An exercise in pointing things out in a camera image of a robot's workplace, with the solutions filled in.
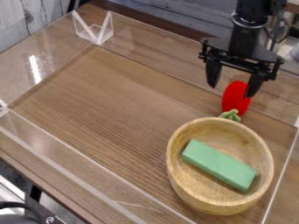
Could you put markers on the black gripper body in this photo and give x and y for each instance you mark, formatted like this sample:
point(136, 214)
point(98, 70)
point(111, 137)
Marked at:
point(250, 61)

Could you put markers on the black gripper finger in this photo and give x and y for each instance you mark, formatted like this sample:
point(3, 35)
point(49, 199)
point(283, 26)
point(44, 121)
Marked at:
point(212, 71)
point(254, 84)

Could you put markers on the red knitted fruit green stem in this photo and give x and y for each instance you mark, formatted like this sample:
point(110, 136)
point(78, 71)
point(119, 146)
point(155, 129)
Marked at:
point(234, 102)

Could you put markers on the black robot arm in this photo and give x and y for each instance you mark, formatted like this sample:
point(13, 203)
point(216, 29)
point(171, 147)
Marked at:
point(250, 18)

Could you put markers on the clear acrylic tray walls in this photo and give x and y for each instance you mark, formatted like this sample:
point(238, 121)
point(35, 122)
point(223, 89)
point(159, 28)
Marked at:
point(88, 112)

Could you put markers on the round wooden bowl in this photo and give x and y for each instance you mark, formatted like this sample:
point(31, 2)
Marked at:
point(202, 191)

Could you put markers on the green rectangular block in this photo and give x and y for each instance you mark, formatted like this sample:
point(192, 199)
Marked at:
point(219, 165)

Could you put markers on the clear acrylic corner bracket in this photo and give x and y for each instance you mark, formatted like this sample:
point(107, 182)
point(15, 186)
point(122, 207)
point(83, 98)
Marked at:
point(94, 33)

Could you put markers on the black table leg bracket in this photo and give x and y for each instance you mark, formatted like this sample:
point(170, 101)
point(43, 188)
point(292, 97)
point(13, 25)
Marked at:
point(24, 211)

